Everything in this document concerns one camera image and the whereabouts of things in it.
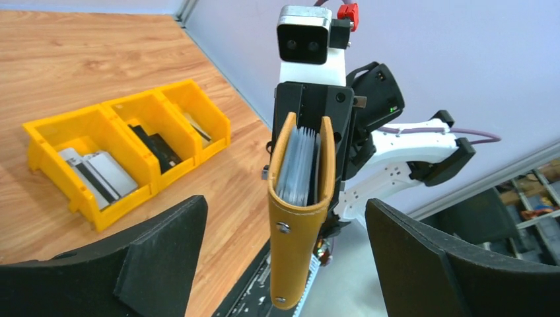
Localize yellow left plastic bin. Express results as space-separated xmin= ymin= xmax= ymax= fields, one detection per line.
xmin=23 ymin=105 xmax=160 ymax=231

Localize black office chair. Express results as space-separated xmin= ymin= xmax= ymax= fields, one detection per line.
xmin=422 ymin=189 xmax=546 ymax=264

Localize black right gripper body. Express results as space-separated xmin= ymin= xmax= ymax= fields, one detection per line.
xmin=266 ymin=81 xmax=355 ymax=210

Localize yellow middle plastic bin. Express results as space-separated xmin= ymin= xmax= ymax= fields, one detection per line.
xmin=102 ymin=90 xmax=201 ymax=191

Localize yellow plastic bin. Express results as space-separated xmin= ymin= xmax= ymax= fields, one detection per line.
xmin=102 ymin=90 xmax=201 ymax=191
xmin=23 ymin=105 xmax=160 ymax=231
xmin=154 ymin=79 xmax=231 ymax=165

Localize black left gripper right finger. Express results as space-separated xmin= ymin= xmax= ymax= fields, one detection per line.
xmin=365 ymin=199 xmax=559 ymax=316

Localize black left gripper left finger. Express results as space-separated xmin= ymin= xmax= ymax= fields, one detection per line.
xmin=1 ymin=195 xmax=208 ymax=316

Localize yellow leather card holder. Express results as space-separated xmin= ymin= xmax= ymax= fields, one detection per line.
xmin=267 ymin=112 xmax=336 ymax=310

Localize yellow right plastic bin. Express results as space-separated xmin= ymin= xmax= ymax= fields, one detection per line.
xmin=154 ymin=79 xmax=231 ymax=165

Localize beige cards in bin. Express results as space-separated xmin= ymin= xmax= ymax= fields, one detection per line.
xmin=183 ymin=112 xmax=212 ymax=147

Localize black cards in bin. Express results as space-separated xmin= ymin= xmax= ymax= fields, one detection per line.
xmin=128 ymin=124 xmax=182 ymax=174

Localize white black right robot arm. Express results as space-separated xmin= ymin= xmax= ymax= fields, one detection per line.
xmin=264 ymin=49 xmax=475 ymax=231

